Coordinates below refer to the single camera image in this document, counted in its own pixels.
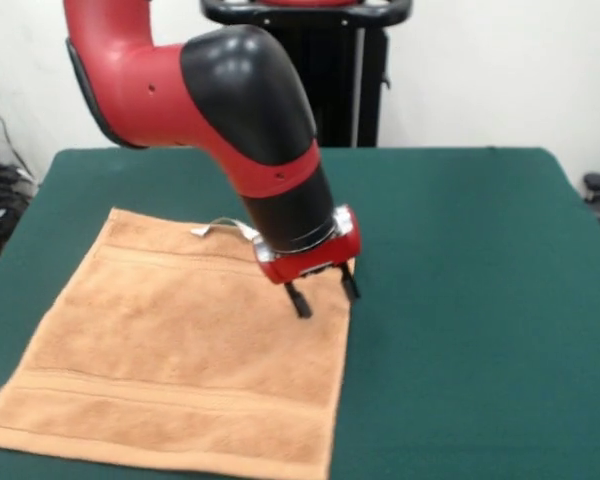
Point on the tan terry towel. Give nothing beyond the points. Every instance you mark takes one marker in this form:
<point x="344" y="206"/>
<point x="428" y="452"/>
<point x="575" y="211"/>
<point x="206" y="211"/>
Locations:
<point x="180" y="350"/>

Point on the dark green table cloth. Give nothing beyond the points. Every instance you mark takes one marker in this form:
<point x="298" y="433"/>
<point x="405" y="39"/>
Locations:
<point x="455" y="300"/>

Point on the black cluttered equipment pile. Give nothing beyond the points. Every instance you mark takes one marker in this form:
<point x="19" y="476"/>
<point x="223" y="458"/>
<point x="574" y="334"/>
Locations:
<point x="7" y="200"/>

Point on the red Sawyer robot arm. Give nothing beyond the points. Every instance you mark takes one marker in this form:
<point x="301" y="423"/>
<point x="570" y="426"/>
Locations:
<point x="220" y="100"/>

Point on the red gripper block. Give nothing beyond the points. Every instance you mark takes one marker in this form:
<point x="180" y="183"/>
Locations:
<point x="310" y="260"/>

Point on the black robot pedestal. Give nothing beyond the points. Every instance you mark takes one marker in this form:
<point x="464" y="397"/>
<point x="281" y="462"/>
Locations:
<point x="370" y="100"/>

